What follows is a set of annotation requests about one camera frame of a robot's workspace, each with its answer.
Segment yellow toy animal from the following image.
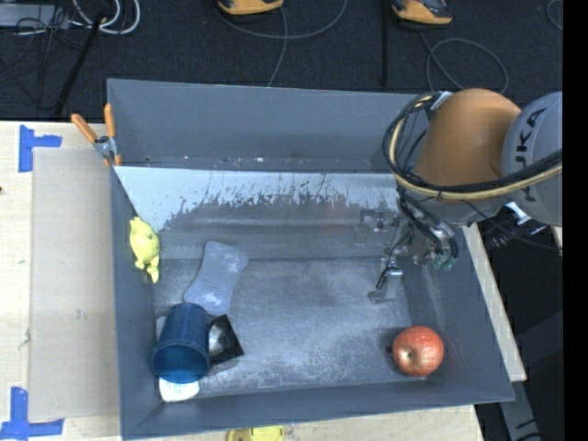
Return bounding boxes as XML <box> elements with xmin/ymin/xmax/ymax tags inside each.
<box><xmin>128</xmin><ymin>217</ymin><xmax>162</xmax><ymax>285</ymax></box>

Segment red apple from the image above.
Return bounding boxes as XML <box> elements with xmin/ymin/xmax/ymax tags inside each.
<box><xmin>390</xmin><ymin>324</ymin><xmax>446</xmax><ymax>378</ymax></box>

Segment pale cardboard board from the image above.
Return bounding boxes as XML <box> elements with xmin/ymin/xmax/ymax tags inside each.
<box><xmin>27</xmin><ymin>147</ymin><xmax>121</xmax><ymax>424</ymax></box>

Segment blue plastic cup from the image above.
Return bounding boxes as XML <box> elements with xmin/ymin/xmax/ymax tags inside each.
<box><xmin>150</xmin><ymin>301</ymin><xmax>215</xmax><ymax>384</ymax></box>

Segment black square frame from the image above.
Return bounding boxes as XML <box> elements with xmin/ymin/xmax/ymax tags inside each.
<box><xmin>207</xmin><ymin>313</ymin><xmax>245</xmax><ymax>365</ymax></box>

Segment grey metal bin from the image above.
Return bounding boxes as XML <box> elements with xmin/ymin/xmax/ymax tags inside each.
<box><xmin>106</xmin><ymin>78</ymin><xmax>516</xmax><ymax>440</ymax></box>

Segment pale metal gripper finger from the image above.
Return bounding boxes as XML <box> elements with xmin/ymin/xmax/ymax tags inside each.
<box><xmin>367</xmin><ymin>266</ymin><xmax>405</xmax><ymax>305</ymax></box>
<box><xmin>355</xmin><ymin>208</ymin><xmax>400</xmax><ymax>246</ymax></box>

